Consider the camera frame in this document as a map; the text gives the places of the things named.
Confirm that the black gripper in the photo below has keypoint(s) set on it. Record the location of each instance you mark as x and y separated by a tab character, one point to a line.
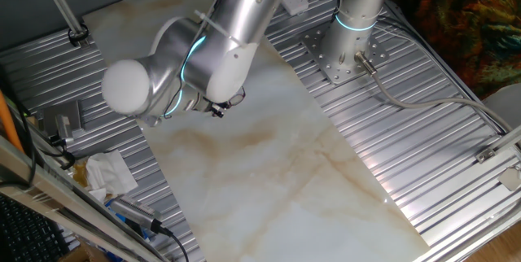
205	105

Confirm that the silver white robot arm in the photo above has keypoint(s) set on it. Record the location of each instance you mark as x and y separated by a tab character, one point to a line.
244	18

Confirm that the marble pattern mat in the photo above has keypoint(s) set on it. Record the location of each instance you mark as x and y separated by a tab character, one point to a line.
264	172

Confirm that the white power strip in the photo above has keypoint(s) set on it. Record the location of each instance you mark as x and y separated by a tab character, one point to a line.
295	3

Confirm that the crumpled white tissue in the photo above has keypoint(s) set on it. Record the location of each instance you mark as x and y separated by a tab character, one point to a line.
110	172

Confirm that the grey flat metal box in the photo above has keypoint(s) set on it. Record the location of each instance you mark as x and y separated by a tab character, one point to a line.
67	113

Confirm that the yellow crumpled wrapper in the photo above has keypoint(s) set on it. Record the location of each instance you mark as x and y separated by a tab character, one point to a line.
80	174

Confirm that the black pole base clamp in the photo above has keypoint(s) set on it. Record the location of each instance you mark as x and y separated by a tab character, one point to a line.
78	34

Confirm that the brown cardboard box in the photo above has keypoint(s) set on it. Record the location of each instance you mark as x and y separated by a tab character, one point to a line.
81	254

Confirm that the orange pole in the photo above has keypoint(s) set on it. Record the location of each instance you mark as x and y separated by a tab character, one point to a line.
8	121

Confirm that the black keyboard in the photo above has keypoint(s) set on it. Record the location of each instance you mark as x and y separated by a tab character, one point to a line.
24	233

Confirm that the colourful patterned cloth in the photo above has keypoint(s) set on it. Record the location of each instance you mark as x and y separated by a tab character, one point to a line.
468	22

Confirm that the pale grey round object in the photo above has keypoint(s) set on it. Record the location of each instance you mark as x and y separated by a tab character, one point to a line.
504	105

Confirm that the aluminium corner strut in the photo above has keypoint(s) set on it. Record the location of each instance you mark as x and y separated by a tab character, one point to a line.
509	140

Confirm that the silver metal tag plate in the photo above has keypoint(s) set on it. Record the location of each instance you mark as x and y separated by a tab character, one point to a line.
510	178

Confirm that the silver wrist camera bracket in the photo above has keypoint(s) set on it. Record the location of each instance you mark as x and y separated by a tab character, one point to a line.
150	120

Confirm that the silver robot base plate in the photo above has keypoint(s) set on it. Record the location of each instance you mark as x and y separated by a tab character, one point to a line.
313	44

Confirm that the silver finned camera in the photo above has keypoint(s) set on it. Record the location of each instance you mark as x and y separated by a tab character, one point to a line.
134	211

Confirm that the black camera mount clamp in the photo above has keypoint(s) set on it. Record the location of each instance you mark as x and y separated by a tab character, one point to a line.
61	141

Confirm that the aluminium frame rail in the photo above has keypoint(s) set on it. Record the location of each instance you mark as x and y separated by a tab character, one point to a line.
61	203

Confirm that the aluminium frame pole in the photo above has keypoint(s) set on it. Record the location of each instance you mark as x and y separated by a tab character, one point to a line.
61	3

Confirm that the metal corner bracket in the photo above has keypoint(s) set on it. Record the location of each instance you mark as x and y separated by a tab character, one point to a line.
485	155

